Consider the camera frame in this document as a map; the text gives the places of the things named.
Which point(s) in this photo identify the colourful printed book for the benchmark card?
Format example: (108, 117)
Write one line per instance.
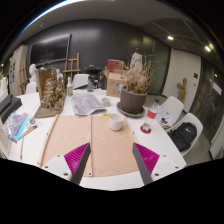
(15, 125)

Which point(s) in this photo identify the white plaster bust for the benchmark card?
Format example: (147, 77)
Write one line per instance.
(136, 61)

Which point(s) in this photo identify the black wall screen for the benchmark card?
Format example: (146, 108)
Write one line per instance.
(50, 50)

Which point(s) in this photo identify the white chair backrest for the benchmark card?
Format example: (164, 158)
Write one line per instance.
(80, 80)

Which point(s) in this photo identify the dark spray bottle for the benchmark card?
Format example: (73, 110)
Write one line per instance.
(90, 86)

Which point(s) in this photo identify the golden carved relief sculpture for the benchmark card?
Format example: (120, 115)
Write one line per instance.
(51, 93)

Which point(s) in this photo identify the white cabinet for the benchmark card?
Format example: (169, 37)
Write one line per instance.
(18, 70)

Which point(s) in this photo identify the white chair with backpack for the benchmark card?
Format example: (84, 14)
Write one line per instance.
(195, 120)

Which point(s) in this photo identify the plywood panel with edge strip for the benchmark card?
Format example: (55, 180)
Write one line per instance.
(68, 136)
(111, 150)

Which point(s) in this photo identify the white chair with books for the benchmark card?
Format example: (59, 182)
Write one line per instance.
(175, 106)

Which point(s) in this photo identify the tall wooden figure sculpture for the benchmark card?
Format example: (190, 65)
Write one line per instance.
(182, 90)

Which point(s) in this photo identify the black flat case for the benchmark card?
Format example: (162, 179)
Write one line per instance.
(10, 106)

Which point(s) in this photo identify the printed newspaper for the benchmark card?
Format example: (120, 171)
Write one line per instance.
(86, 103)

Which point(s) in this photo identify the brown cardboard box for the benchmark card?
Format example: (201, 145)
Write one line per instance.
(115, 85)

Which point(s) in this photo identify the white cup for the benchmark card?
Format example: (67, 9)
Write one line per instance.
(116, 122)

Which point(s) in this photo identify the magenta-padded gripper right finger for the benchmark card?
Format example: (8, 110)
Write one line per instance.
(148, 158)

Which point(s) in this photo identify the wooden easel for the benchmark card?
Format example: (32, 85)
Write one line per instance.
(71, 68)

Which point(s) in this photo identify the small pale green bottle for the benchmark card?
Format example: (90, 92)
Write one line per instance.
(69, 88)

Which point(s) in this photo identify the dried plant in grey pot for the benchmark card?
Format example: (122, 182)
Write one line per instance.
(132, 101)

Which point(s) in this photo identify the white plaster figurines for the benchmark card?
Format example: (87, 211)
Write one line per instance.
(32, 71)

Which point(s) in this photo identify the small round glass jar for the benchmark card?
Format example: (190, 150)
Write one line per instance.
(105, 102)

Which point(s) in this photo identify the flat round red coaster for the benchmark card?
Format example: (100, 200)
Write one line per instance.
(142, 131)

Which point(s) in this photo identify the ceiling spot lights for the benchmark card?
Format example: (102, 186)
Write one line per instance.
(170, 38)

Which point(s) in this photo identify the red box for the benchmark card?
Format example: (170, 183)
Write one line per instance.
(115, 64)

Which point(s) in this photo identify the grey plant saucer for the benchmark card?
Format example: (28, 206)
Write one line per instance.
(121, 111)

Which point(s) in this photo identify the small yellow packet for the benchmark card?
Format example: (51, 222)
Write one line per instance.
(106, 114)

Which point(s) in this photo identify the black backpack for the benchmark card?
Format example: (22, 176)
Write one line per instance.
(183, 136)

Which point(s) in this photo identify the long white ceiling light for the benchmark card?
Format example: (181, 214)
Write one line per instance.
(46, 11)

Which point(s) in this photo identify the stack of books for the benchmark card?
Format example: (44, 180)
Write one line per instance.
(163, 117)

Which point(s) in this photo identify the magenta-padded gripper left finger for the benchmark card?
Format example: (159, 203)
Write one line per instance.
(75, 158)

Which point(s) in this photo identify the clear bottle with red label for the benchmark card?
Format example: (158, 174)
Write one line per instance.
(150, 115)

